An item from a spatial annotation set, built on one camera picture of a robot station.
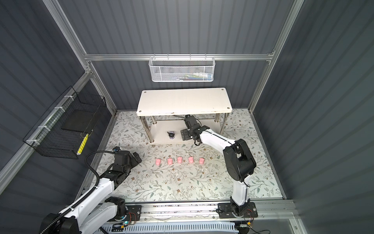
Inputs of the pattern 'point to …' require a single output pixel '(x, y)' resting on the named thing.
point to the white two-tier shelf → (162, 111)
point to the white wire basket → (182, 69)
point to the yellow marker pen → (83, 143)
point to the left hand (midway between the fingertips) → (132, 158)
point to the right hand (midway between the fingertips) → (190, 132)
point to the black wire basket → (64, 128)
